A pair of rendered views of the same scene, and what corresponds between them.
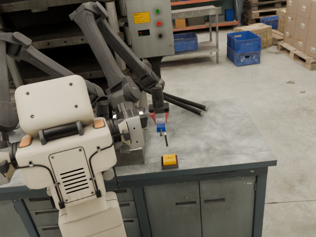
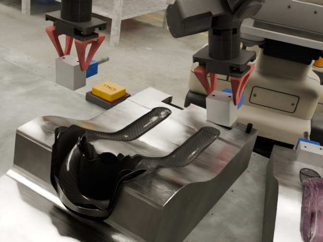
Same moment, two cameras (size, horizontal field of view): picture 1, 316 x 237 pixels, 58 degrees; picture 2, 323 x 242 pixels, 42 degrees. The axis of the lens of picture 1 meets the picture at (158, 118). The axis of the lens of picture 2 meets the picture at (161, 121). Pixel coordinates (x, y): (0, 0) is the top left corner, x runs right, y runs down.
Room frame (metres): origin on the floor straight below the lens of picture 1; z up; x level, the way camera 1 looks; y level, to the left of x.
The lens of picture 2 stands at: (1.89, 0.49, 1.26)
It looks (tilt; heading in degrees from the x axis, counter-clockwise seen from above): 28 degrees down; 205
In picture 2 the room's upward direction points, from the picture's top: 10 degrees clockwise
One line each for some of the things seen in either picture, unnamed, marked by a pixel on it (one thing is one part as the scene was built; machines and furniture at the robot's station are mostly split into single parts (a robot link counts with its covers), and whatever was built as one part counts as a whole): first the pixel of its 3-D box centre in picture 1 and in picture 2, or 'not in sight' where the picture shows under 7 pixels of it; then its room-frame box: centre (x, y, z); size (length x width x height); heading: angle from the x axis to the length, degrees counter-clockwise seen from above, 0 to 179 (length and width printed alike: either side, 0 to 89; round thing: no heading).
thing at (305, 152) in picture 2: not in sight; (307, 148); (1.07, 0.45, 0.86); 0.13 x 0.05 x 0.05; 14
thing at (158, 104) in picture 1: (158, 102); (76, 7); (1.26, -0.01, 1.06); 0.10 x 0.07 x 0.07; 87
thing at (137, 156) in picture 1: (121, 129); (130, 165); (1.38, 0.21, 0.87); 0.50 x 0.26 x 0.14; 177
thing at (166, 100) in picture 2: (125, 151); (175, 110); (1.15, 0.18, 0.87); 0.05 x 0.05 x 0.04; 87
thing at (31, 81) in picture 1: (60, 72); not in sight; (2.29, 0.75, 0.96); 1.29 x 0.83 x 0.18; 87
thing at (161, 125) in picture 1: (161, 128); (87, 66); (1.22, -0.01, 0.93); 0.13 x 0.05 x 0.05; 176
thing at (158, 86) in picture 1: (156, 90); not in sight; (1.27, -0.01, 1.12); 0.07 x 0.06 x 0.07; 168
